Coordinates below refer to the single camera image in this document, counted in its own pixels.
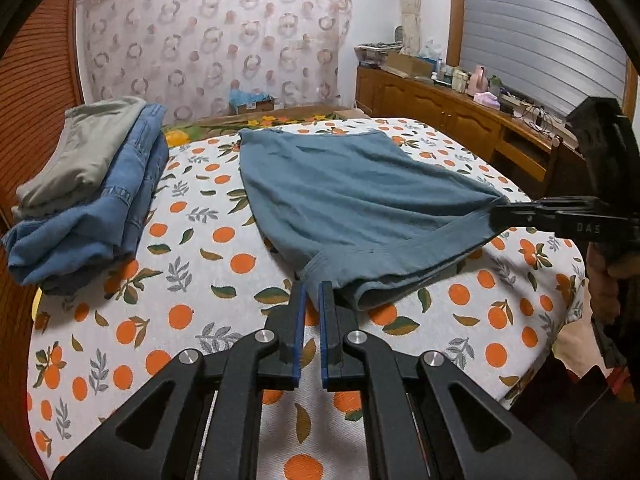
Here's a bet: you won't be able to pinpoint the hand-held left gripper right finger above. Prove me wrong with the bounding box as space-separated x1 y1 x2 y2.
318 281 578 480

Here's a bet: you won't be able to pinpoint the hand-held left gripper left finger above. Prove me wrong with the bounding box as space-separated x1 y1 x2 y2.
52 281 308 480

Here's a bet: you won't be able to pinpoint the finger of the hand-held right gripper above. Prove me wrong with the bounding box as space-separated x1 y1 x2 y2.
490 212 556 231
492 199 596 215

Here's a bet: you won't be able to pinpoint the blue-grey short pants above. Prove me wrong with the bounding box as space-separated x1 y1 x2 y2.
239 127 511 311

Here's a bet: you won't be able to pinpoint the folded grey pants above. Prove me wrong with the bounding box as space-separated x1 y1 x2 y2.
14 96 148 208

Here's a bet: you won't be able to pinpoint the person's right hand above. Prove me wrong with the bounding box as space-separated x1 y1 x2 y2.
586 252 623 323

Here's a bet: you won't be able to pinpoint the orange-print bed sheet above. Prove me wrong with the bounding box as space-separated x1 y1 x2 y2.
25 117 586 480

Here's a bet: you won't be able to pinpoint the pink bottle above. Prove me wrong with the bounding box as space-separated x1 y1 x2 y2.
467 65 488 95

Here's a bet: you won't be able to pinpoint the wooden side cabinet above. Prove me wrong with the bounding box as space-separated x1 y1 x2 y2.
355 62 586 201

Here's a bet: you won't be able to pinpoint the grey window blind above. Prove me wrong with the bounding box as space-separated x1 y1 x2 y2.
457 0 628 116

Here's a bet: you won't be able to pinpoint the plain cardboard box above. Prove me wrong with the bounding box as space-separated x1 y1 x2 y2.
385 52 433 78

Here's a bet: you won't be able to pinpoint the floral blanket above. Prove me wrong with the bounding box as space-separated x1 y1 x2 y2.
162 110 373 148

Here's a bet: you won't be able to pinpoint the stack of newspapers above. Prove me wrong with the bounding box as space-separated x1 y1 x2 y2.
354 41 403 66

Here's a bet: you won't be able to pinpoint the folded blue denim jeans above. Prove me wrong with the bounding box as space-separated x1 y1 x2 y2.
1 103 171 296

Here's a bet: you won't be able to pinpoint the cardboard box with blue bag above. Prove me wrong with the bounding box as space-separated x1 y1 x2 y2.
228 87 276 115

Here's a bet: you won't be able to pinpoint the tied beige curtain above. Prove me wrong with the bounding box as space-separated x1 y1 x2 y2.
397 0 421 53

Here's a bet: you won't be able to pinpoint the circle-print sheer curtain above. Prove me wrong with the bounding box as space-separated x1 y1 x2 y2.
80 0 353 121

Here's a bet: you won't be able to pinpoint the wooden louvred wardrobe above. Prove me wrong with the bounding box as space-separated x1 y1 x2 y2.
0 0 86 480

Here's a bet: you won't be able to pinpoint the black cable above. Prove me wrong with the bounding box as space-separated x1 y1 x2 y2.
512 102 561 128

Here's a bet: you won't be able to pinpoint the wooden window frame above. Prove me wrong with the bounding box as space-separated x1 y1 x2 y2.
446 0 468 68

